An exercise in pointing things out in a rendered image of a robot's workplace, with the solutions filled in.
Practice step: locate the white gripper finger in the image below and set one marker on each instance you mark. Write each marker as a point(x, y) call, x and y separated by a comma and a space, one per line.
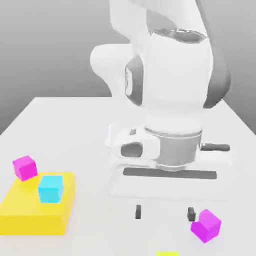
point(138, 212)
point(191, 214)

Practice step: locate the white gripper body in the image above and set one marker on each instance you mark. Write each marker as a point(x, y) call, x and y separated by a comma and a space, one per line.
point(170, 188)

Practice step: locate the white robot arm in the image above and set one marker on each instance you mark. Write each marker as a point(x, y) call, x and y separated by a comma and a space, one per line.
point(172, 84)

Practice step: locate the small magenta cube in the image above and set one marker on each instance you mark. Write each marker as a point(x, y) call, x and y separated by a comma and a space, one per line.
point(25, 169)
point(207, 227)

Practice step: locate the small yellow cube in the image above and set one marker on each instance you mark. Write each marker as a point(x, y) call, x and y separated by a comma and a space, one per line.
point(167, 254)

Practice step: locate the small cyan cube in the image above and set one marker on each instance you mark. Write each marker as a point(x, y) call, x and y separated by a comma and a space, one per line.
point(51, 190)

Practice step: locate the large yellow box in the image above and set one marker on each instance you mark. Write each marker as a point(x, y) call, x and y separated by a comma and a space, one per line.
point(30, 216)

